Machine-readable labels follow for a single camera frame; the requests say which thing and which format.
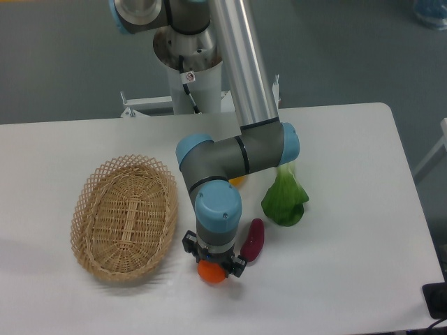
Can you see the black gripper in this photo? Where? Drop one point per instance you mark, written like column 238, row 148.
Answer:
column 232, row 265

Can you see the orange fruit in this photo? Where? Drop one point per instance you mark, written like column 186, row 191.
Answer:
column 211, row 272

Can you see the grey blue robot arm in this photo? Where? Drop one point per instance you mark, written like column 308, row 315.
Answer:
column 207, row 166

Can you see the purple sweet potato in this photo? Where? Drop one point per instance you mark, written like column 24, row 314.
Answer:
column 254, row 241

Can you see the yellow mango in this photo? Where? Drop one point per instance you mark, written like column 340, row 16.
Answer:
column 238, row 181

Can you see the green bok choy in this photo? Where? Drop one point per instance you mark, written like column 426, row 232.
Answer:
column 284, row 201

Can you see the woven wicker basket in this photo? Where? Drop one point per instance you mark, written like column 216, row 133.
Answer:
column 125, row 218

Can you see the black device at table edge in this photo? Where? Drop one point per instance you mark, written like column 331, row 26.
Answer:
column 435, row 298

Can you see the blue object in corner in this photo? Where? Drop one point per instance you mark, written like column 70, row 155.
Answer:
column 432, row 13

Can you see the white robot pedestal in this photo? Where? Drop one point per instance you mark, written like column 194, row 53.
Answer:
column 193, row 67

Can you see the white frame at right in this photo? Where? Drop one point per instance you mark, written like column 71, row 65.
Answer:
column 432, row 158

